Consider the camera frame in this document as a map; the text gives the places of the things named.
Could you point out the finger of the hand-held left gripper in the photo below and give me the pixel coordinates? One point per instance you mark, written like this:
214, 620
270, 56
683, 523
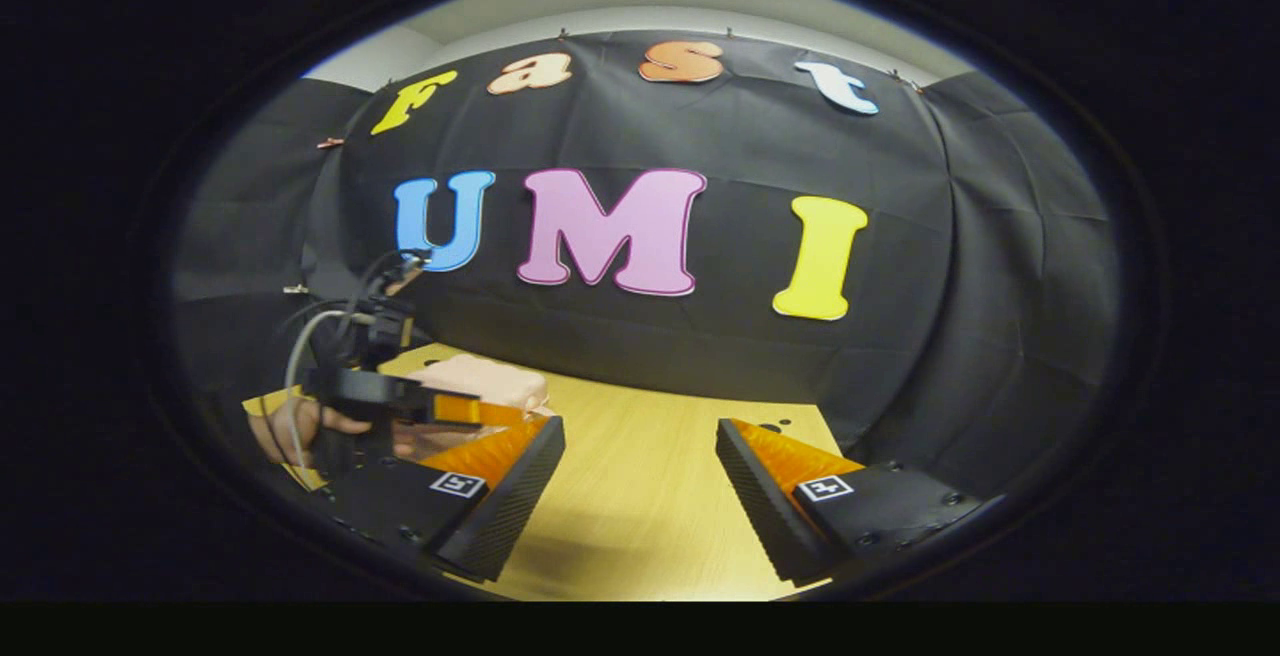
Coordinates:
755, 506
520, 496

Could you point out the black backdrop cloth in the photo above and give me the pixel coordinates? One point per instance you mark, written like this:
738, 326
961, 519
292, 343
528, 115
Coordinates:
700, 356

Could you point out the pink suitcase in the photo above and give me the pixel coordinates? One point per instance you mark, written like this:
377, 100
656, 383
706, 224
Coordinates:
480, 381

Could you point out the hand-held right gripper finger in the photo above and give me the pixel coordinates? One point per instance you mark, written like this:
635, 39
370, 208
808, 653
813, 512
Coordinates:
455, 408

